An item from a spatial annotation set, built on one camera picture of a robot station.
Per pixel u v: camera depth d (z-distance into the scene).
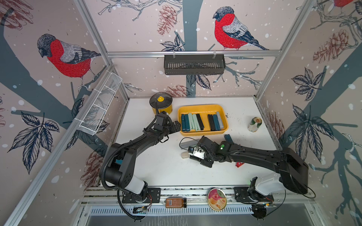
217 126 1.00
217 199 0.70
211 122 1.03
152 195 0.73
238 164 0.81
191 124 1.01
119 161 0.50
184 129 0.98
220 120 1.02
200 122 1.01
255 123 0.92
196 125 1.00
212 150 0.62
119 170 0.44
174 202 0.68
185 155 0.84
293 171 0.42
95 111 0.85
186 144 0.93
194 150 0.71
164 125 0.73
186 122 1.01
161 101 1.02
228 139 0.95
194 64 1.04
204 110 1.13
